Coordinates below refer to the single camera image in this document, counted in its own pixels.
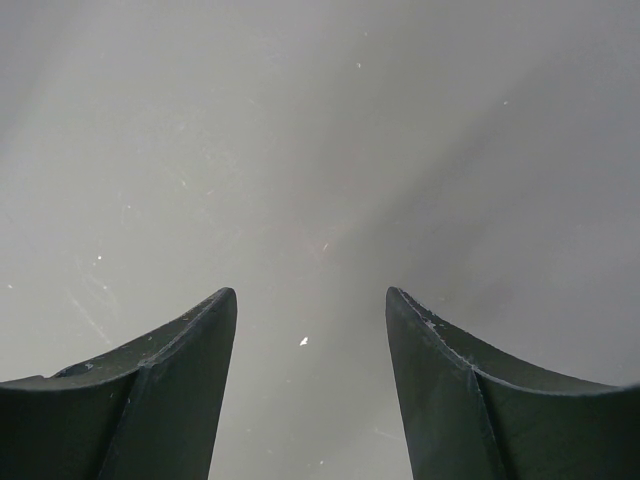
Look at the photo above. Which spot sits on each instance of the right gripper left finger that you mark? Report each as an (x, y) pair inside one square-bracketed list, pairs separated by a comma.
[(148, 409)]

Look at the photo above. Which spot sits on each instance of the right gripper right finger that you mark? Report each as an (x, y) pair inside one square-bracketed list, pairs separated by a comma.
[(472, 411)]

